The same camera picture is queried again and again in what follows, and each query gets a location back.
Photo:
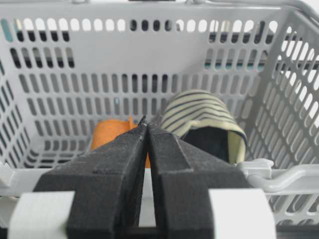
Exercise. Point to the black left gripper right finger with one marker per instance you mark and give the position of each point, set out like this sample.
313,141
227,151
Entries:
199,196

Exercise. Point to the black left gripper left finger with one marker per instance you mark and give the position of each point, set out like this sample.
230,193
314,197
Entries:
89,197

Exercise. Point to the cream navy striped slipper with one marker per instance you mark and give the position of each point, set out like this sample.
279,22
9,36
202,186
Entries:
201,119

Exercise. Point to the grey plastic shopping basket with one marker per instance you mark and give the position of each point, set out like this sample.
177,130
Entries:
66,65

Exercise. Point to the orange plastic object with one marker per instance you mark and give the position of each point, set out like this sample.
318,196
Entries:
106,132

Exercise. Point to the grey basket handle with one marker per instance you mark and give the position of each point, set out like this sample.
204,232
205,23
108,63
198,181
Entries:
300,179

